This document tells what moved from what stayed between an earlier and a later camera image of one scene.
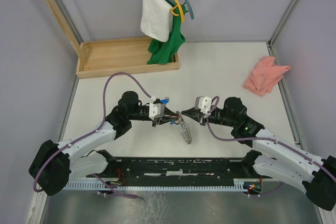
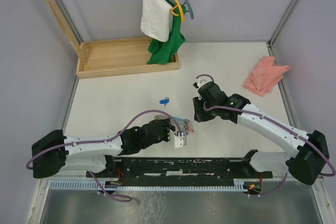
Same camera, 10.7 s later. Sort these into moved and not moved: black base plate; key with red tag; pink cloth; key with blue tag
Moved: key with red tag
Not moved: black base plate; key with blue tag; pink cloth
